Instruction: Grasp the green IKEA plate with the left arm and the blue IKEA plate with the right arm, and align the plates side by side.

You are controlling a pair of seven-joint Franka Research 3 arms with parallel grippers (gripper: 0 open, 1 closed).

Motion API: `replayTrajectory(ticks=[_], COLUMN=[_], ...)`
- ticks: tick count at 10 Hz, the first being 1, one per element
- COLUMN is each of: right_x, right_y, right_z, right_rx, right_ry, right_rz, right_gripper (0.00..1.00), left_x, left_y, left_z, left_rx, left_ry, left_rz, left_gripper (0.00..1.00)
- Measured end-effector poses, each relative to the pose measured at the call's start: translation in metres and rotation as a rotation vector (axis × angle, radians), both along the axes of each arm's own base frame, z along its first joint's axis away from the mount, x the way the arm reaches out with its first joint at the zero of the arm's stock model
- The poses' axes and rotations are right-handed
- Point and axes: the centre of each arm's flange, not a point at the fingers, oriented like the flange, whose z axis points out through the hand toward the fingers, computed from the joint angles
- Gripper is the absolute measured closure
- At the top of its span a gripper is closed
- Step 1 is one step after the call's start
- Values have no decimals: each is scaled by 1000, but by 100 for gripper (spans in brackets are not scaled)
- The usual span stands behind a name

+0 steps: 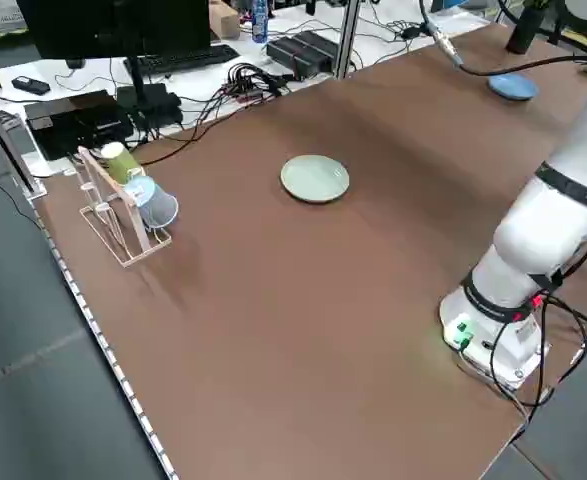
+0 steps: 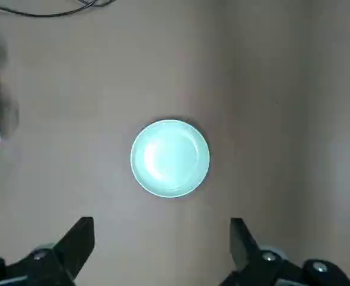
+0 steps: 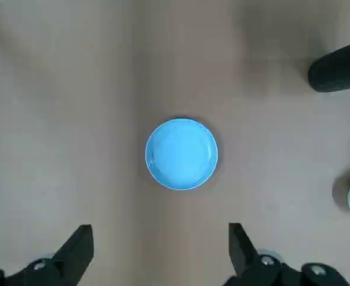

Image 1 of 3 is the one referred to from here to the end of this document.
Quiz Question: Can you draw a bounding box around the black keyboard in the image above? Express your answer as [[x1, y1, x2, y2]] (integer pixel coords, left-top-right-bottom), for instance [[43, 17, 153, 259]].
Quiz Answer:
[[136, 43, 242, 77]]

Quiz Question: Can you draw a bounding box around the small black handheld device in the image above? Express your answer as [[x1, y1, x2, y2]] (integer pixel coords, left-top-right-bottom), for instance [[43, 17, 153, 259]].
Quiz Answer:
[[11, 75, 51, 96]]

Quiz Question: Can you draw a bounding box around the pale blue translucent cup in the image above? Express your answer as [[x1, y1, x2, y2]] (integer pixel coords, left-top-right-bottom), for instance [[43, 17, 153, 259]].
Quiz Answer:
[[123, 175, 180, 230]]

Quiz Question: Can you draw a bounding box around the brown cardboard box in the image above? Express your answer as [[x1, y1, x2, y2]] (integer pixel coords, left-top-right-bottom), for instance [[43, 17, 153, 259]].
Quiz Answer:
[[208, 0, 241, 41]]

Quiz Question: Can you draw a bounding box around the aluminium profile post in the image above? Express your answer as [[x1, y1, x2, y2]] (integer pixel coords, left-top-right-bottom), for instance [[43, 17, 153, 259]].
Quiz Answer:
[[333, 0, 362, 80]]

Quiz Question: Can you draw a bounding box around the black cylindrical vase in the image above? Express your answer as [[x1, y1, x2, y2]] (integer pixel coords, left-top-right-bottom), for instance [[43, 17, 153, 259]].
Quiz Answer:
[[505, 0, 545, 55]]

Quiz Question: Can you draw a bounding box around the black cable with silver connector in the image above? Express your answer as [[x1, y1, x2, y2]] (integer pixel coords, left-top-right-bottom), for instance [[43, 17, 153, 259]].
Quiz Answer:
[[419, 0, 587, 77]]

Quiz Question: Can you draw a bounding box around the green plate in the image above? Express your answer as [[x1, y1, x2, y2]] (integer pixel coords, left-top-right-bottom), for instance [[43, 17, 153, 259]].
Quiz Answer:
[[279, 154, 351, 204]]

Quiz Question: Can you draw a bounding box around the green paper cup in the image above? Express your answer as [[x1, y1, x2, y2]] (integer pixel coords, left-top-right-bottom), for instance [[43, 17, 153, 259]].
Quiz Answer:
[[100, 141, 147, 184]]

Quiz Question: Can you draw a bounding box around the USB hub with plugs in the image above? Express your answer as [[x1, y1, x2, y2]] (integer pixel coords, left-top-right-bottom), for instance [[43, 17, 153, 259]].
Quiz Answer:
[[226, 62, 285, 104]]

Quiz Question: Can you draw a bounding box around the black computer monitor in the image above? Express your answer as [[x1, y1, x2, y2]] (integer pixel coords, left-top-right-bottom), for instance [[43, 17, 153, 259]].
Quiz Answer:
[[16, 0, 212, 112]]

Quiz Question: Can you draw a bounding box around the black flat device box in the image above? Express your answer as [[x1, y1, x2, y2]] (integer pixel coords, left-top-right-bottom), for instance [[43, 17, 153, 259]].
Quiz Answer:
[[24, 90, 134, 161]]

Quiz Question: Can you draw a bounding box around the blue-labelled water bottle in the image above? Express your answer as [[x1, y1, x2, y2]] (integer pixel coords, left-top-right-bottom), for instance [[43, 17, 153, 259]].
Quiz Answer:
[[251, 0, 269, 44]]

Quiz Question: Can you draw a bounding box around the pink wire cup rack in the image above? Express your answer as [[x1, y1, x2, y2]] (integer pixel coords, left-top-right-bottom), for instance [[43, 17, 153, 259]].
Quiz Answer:
[[76, 146, 173, 269]]

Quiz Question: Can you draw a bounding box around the black finned power supply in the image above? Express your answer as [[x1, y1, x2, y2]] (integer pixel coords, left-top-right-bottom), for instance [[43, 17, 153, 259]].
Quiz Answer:
[[292, 30, 342, 67], [265, 37, 325, 81]]

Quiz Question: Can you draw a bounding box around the black arm base cable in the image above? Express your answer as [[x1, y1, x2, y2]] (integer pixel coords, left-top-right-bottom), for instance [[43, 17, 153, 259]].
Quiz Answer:
[[487, 279, 587, 416]]

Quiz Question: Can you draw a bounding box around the blue plate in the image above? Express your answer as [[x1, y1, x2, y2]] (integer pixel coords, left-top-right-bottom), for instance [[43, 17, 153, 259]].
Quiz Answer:
[[487, 73, 540, 104]]

